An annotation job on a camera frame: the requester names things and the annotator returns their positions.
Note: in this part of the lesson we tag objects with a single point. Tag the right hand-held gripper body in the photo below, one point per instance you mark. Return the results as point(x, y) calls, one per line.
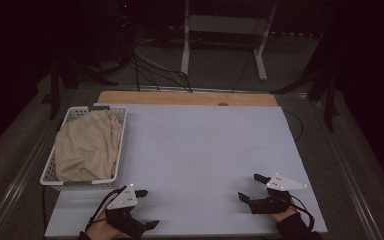
point(271, 204)

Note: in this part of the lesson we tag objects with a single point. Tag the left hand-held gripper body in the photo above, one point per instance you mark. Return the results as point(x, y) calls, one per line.
point(121, 200)

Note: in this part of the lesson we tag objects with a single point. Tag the white plastic basket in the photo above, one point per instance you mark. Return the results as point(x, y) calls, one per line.
point(121, 133)

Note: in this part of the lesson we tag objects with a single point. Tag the beige cloth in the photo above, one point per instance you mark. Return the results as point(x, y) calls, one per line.
point(86, 146)

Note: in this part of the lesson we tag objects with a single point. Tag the person's right hand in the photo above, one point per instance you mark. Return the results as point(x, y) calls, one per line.
point(284, 215)

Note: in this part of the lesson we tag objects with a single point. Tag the person's left hand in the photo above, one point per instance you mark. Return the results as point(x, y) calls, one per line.
point(101, 230)

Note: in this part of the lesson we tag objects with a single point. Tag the white table sheet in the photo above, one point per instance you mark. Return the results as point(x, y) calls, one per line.
point(200, 150)

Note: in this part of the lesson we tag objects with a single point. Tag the black tripod stand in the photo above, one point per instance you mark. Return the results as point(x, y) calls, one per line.
point(328, 96)

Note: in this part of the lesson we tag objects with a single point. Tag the white metal stand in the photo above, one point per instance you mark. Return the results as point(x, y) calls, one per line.
point(185, 50)

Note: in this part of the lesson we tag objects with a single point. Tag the dark equipment with red light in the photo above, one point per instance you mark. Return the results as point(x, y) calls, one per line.
point(125, 20)

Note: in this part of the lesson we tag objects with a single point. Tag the metal floor rail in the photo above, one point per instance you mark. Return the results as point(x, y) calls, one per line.
point(213, 89)
point(350, 186)
point(16, 183)

